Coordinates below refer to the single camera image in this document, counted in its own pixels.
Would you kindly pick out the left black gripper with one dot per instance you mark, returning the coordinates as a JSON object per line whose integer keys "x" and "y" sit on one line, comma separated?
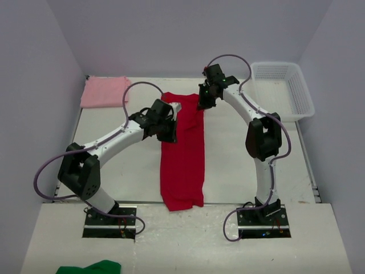
{"x": 171, "y": 136}

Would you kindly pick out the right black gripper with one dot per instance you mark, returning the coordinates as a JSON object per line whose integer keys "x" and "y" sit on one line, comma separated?
{"x": 203, "y": 104}

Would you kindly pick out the red t shirt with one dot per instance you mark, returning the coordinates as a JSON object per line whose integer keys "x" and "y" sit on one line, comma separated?
{"x": 182, "y": 165}

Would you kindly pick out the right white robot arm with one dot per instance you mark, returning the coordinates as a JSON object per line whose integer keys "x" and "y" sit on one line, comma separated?
{"x": 263, "y": 140}

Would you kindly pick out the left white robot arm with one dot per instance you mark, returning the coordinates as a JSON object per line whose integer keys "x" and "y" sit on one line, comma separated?
{"x": 80, "y": 170}

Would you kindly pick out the folded pink t shirt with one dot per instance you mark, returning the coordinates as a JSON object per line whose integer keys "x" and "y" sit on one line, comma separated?
{"x": 102, "y": 92}

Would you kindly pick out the white plastic basket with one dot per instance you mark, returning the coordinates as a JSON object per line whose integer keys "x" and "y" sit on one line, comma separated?
{"x": 280, "y": 87}

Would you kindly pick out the green t shirt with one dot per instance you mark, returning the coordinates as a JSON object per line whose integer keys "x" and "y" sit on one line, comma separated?
{"x": 102, "y": 267}

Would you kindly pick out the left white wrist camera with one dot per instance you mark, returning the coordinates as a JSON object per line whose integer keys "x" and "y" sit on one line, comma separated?
{"x": 176, "y": 107}

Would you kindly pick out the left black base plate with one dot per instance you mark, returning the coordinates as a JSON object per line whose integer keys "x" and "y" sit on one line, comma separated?
{"x": 98, "y": 226}

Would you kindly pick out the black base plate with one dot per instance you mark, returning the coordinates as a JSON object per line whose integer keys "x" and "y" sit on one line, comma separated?
{"x": 252, "y": 224}
{"x": 98, "y": 226}

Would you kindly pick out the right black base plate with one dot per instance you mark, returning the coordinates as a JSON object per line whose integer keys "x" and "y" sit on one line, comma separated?
{"x": 252, "y": 224}

